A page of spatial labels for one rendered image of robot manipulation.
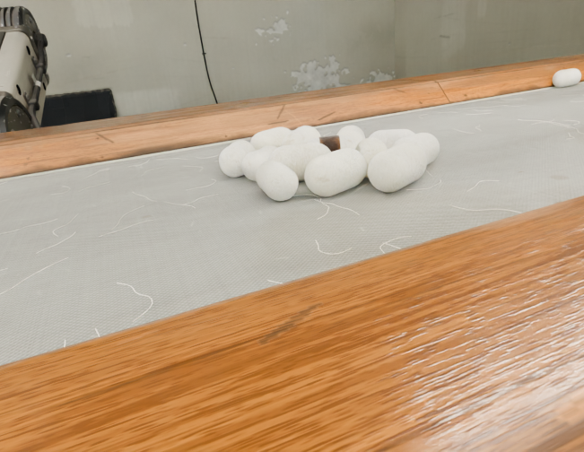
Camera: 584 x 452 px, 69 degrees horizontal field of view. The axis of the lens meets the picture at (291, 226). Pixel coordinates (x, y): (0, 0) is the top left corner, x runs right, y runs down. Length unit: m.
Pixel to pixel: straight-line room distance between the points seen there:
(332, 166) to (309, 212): 0.03
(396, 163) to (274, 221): 0.06
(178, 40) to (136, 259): 2.17
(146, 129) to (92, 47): 1.89
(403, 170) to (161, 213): 0.12
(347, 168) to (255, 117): 0.22
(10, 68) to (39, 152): 0.34
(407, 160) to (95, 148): 0.26
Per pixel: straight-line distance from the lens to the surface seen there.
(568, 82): 0.61
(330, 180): 0.20
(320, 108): 0.43
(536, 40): 2.20
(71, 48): 2.28
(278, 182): 0.20
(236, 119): 0.41
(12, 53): 0.76
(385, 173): 0.20
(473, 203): 0.20
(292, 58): 2.51
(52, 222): 0.24
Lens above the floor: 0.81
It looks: 22 degrees down
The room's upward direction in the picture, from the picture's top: 6 degrees counter-clockwise
